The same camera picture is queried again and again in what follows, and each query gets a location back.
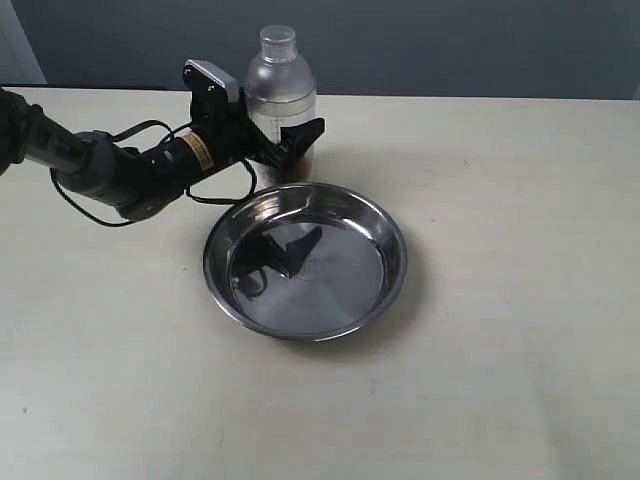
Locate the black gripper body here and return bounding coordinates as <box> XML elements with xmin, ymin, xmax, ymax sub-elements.
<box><xmin>187</xmin><ymin>78</ymin><xmax>279</xmax><ymax>170</ymax></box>

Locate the clear plastic shaker bottle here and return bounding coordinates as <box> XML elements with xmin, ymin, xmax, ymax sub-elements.
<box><xmin>243</xmin><ymin>26</ymin><xmax>319</xmax><ymax>181</ymax></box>

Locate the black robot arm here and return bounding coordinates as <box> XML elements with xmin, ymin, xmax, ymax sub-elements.
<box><xmin>1</xmin><ymin>60</ymin><xmax>325</xmax><ymax>226</ymax></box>

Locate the round stainless steel tray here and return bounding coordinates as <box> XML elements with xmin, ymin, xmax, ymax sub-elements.
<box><xmin>202</xmin><ymin>183</ymin><xmax>408</xmax><ymax>342</ymax></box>

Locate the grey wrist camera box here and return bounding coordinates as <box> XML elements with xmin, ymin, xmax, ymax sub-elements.
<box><xmin>183</xmin><ymin>59</ymin><xmax>240</xmax><ymax>103</ymax></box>

